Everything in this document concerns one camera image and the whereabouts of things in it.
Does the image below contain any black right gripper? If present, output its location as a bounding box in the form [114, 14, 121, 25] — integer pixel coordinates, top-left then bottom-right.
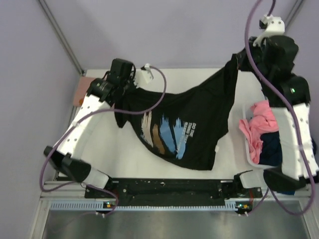
[236, 36, 272, 85]

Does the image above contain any black t shirt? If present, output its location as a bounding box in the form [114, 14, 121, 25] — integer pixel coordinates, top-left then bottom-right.
[115, 55, 238, 171]

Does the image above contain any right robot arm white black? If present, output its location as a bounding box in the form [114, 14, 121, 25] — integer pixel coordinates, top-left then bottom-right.
[236, 35, 319, 191]

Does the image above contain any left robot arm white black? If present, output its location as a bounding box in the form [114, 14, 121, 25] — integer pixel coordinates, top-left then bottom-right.
[44, 58, 136, 198]

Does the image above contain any folded pink t shirt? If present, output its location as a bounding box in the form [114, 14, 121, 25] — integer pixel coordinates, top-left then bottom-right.
[73, 76, 95, 107]

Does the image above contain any white plastic laundry basket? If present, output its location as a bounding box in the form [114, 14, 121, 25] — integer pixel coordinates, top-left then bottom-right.
[242, 104, 271, 169]

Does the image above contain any pink crumpled t shirt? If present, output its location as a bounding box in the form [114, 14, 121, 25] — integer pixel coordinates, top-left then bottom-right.
[239, 100, 279, 164]

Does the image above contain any dark blue crumpled t shirt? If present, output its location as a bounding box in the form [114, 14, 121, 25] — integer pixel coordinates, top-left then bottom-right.
[259, 131, 282, 167]

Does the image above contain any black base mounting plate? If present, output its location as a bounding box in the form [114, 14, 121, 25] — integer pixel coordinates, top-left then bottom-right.
[84, 178, 255, 207]

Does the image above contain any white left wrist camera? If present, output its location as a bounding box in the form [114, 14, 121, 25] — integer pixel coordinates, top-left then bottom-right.
[135, 64, 154, 88]

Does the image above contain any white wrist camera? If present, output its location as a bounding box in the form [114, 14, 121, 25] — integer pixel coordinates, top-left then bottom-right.
[135, 64, 154, 88]
[253, 15, 285, 47]

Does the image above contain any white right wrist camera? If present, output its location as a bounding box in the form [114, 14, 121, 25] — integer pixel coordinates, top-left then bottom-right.
[253, 15, 285, 47]

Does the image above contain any right aluminium corner post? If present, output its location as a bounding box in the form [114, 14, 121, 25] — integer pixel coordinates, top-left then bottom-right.
[284, 0, 306, 33]

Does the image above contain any aluminium corner post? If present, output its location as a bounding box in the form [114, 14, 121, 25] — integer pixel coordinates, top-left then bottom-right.
[36, 0, 85, 76]
[284, 0, 306, 33]

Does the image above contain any left aluminium corner post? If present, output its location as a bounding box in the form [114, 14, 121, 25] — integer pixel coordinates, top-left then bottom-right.
[36, 0, 85, 76]

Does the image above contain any light blue cable duct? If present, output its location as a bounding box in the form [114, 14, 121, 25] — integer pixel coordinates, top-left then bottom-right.
[50, 200, 251, 211]

